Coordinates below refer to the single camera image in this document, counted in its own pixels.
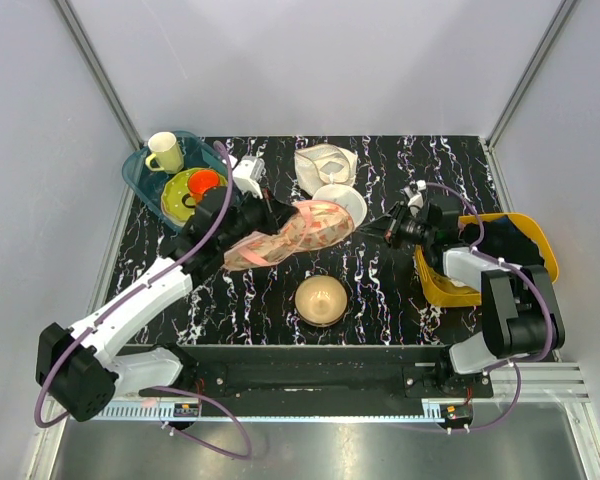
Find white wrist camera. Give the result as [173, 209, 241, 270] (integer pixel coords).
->
[404, 180, 427, 215]
[232, 155, 265, 199]

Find yellow plastic basket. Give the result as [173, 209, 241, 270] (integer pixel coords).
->
[414, 212, 559, 308]

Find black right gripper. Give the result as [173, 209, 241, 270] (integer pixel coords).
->
[356, 202, 436, 251]

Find black clothes in basket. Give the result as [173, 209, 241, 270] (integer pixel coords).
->
[459, 215, 545, 266]

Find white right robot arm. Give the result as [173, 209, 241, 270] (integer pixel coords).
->
[358, 195, 565, 397]

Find pink floral mesh laundry bag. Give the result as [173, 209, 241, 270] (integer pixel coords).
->
[223, 200, 355, 271]

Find green dotted plate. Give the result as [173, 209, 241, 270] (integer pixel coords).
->
[161, 167, 227, 227]

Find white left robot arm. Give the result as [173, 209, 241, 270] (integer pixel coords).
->
[35, 187, 298, 422]

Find pale yellow mug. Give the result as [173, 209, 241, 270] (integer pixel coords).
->
[145, 131, 184, 175]

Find aluminium frame rail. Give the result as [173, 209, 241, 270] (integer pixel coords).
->
[51, 0, 144, 150]

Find beige bowl with brown rim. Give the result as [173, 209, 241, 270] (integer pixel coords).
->
[294, 275, 348, 328]

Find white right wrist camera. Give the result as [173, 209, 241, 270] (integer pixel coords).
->
[404, 180, 427, 215]

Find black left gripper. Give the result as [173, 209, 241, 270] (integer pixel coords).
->
[218, 182, 297, 251]

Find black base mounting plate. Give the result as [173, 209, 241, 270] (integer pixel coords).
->
[166, 344, 493, 415]

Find round white mesh laundry bag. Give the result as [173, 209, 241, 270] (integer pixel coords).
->
[312, 184, 368, 228]

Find cream mesh laundry bag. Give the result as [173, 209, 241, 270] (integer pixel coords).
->
[294, 143, 358, 196]

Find teal plastic tub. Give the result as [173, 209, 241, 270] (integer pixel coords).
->
[122, 130, 227, 232]

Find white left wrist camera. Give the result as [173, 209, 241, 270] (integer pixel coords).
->
[232, 155, 265, 199]

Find orange mug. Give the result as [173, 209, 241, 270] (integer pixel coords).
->
[182, 169, 221, 208]

